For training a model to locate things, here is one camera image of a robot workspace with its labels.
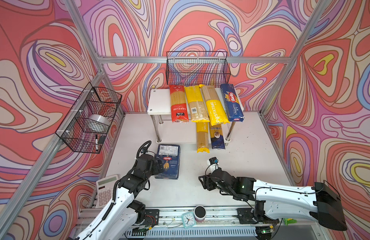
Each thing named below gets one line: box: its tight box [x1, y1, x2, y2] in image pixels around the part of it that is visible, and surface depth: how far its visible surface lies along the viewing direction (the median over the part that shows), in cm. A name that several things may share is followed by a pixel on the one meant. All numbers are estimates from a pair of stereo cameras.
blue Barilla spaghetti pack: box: [220, 83, 245, 122], surface depth 73 cm
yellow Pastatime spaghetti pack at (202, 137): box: [196, 121, 210, 153], surface depth 95 cm
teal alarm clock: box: [181, 211, 196, 229], surface depth 72 cm
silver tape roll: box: [88, 114, 111, 126], surface depth 75 cm
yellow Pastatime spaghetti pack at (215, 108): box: [201, 85, 230, 126], surface depth 74 cm
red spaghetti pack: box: [169, 84, 189, 123], surface depth 75 cm
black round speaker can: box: [193, 205, 207, 222], surface depth 72 cm
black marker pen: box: [95, 134, 99, 152], surface depth 74 cm
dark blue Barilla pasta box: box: [154, 144, 181, 180], surface depth 88 cm
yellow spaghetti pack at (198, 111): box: [184, 85, 210, 123], surface depth 75 cm
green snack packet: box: [283, 218, 297, 226], surface depth 73 cm
